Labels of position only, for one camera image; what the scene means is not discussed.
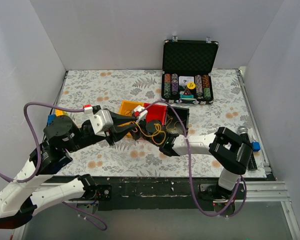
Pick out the yellow striped cable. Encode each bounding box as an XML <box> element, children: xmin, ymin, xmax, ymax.
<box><xmin>164</xmin><ymin>111</ymin><xmax>185</xmax><ymax>135</ymax></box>

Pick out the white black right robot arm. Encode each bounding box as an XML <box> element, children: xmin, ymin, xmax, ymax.
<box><xmin>130</xmin><ymin>120</ymin><xmax>253</xmax><ymax>199</ymax></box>

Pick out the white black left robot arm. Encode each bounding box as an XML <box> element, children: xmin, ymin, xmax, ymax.
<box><xmin>0</xmin><ymin>105</ymin><xmax>138</xmax><ymax>229</ymax></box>

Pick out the yellow plastic bin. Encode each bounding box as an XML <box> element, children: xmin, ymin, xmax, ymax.
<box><xmin>119</xmin><ymin>100</ymin><xmax>144</xmax><ymax>138</ymax></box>

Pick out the red plastic bin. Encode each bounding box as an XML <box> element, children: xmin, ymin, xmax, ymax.
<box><xmin>146</xmin><ymin>104</ymin><xmax>167</xmax><ymax>125</ymax></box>

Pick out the black plastic bin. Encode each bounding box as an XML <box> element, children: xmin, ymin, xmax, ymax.
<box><xmin>164</xmin><ymin>106</ymin><xmax>190</xmax><ymax>135</ymax></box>

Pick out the floral patterned table mat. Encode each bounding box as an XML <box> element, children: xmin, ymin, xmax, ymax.
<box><xmin>57</xmin><ymin>69</ymin><xmax>259</xmax><ymax>178</ymax></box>

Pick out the white playing card deck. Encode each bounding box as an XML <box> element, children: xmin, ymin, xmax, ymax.
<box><xmin>178</xmin><ymin>76</ymin><xmax>195</xmax><ymax>87</ymax></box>

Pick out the yellow round dealer chip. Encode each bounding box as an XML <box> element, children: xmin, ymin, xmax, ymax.
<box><xmin>186</xmin><ymin>82</ymin><xmax>196</xmax><ymax>90</ymax></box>

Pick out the black poker chip case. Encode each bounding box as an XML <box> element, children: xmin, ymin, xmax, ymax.
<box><xmin>161</xmin><ymin>36</ymin><xmax>219</xmax><ymax>105</ymax></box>

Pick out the black handheld microphone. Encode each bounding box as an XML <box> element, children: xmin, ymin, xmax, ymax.
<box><xmin>237</xmin><ymin>125</ymin><xmax>258</xmax><ymax>172</ymax></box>

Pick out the small blue toy brick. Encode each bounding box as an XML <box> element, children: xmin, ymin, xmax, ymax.
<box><xmin>251</xmin><ymin>141</ymin><xmax>261</xmax><ymax>152</ymax></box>

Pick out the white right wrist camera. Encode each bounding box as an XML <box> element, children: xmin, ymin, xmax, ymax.
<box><xmin>131</xmin><ymin>105</ymin><xmax>148</xmax><ymax>123</ymax></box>

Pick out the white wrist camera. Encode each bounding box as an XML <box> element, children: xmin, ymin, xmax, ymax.
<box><xmin>87</xmin><ymin>109</ymin><xmax>114</xmax><ymax>137</ymax></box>
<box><xmin>131</xmin><ymin>105</ymin><xmax>148</xmax><ymax>123</ymax></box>

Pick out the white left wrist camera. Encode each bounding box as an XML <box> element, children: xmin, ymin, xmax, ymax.
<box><xmin>87</xmin><ymin>109</ymin><xmax>114</xmax><ymax>137</ymax></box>

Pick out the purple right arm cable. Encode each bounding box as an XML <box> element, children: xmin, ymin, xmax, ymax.
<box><xmin>139</xmin><ymin>99</ymin><xmax>248</xmax><ymax>217</ymax></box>

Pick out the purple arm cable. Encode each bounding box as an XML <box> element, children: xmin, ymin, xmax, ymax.
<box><xmin>0</xmin><ymin>101</ymin><xmax>108</xmax><ymax>231</ymax></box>
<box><xmin>139</xmin><ymin>99</ymin><xmax>248</xmax><ymax>217</ymax></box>

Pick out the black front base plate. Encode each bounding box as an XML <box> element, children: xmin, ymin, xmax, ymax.
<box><xmin>67</xmin><ymin>176</ymin><xmax>247</xmax><ymax>212</ymax></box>

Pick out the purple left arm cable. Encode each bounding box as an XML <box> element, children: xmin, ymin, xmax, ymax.
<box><xmin>0</xmin><ymin>101</ymin><xmax>108</xmax><ymax>231</ymax></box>

